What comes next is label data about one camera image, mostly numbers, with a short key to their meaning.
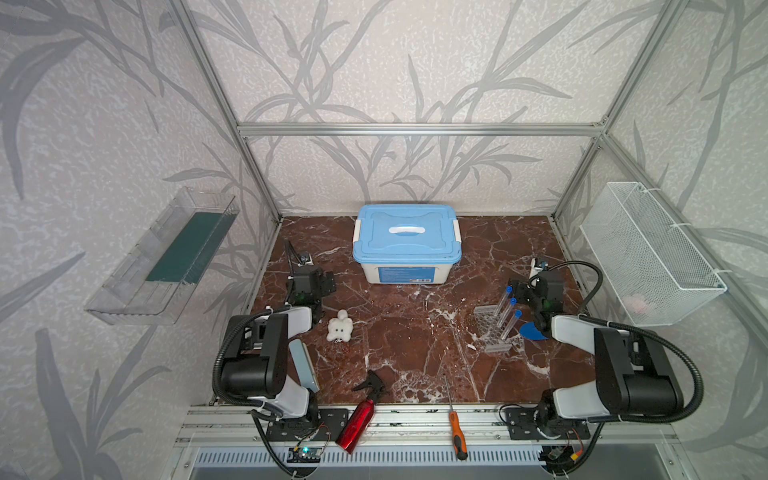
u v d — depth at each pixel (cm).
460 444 69
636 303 73
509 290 84
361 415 73
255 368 45
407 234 92
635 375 44
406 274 95
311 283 76
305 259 83
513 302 81
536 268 84
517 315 77
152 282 63
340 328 87
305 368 79
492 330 89
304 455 72
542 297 72
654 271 61
